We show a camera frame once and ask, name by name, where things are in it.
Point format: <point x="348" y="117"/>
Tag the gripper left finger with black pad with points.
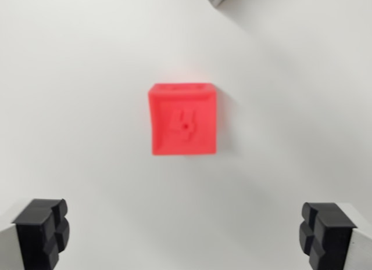
<point x="35" y="238"/>

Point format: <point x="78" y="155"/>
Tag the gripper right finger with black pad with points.
<point x="328" y="238"/>

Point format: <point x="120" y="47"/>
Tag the red cube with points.
<point x="183" y="122"/>

